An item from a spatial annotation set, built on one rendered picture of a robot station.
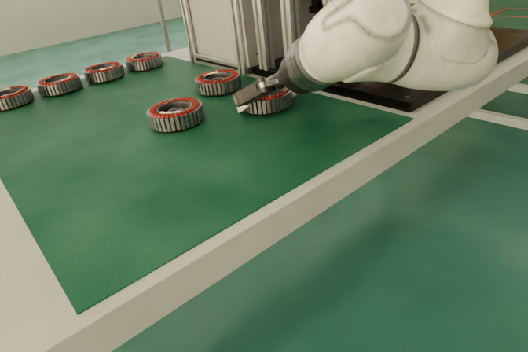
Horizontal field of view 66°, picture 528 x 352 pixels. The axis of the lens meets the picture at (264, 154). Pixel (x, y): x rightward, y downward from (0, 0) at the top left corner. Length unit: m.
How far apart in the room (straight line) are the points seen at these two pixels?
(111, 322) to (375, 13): 0.44
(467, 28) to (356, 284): 1.05
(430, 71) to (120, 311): 0.49
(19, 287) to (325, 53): 0.46
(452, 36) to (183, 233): 0.43
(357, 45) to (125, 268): 0.37
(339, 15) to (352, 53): 0.05
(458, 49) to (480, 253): 1.15
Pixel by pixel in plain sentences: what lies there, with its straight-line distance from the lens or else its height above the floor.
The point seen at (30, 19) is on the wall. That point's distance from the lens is 7.16.
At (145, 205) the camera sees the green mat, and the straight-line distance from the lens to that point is 0.60.
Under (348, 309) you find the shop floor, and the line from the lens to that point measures 1.41.
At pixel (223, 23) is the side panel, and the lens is 1.16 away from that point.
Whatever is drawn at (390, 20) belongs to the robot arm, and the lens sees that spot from 0.51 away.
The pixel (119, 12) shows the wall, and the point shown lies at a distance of 7.55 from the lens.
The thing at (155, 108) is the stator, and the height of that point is 0.78.
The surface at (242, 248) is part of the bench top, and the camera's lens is 0.52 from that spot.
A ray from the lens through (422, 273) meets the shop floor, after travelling 1.55.
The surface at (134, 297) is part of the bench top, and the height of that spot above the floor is 0.75.
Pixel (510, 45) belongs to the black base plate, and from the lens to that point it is 1.21.
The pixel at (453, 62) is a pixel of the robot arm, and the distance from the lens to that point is 0.63.
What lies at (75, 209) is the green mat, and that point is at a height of 0.75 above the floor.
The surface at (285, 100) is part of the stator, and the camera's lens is 0.83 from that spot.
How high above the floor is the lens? 1.06
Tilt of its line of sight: 27 degrees down
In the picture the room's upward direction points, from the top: 7 degrees counter-clockwise
